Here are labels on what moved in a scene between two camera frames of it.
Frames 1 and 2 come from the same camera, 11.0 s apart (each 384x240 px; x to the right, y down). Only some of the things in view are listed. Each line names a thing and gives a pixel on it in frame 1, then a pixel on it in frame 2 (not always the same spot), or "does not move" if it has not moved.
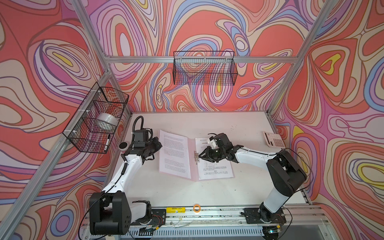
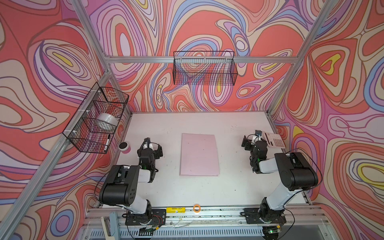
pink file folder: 194,171 -> 199,155
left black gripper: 154,140 -> 156,154
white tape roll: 106,117 does not move
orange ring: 196,205 does not move
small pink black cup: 123,146 does not move
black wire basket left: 92,129 does not move
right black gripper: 207,157 -> 248,143
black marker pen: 107,143 does not move
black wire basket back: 204,68 does not move
